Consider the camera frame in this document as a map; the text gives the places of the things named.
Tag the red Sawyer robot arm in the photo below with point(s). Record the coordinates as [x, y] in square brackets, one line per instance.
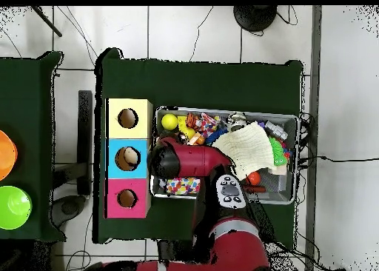
[195, 161]

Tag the wooden box with three holes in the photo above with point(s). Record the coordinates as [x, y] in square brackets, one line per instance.
[142, 128]

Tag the orange toy building brick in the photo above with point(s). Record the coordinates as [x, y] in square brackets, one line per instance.
[197, 140]

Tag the yellow ball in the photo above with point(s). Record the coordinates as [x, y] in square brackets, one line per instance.
[189, 132]
[169, 122]

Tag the orange tiger plush toy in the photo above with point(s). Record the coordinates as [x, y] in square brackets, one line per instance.
[192, 120]

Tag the colourful dotted cloth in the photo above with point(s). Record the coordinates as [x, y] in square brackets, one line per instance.
[208, 123]
[180, 185]

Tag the crushed silver can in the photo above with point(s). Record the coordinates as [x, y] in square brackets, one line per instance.
[237, 121]

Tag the cream knitted cloth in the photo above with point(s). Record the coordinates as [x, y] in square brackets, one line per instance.
[245, 148]

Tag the small orange ball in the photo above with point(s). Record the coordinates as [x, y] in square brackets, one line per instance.
[253, 178]

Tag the green spiky caterpillar toy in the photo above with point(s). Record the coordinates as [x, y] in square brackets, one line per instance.
[276, 151]

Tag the black round stand base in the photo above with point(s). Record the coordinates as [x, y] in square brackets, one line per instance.
[254, 17]

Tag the orange plastic bowl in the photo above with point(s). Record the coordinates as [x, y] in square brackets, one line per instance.
[6, 155]

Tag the green plastic bowl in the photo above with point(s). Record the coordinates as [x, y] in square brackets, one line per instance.
[13, 207]

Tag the black rod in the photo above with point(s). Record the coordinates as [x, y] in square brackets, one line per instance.
[47, 21]

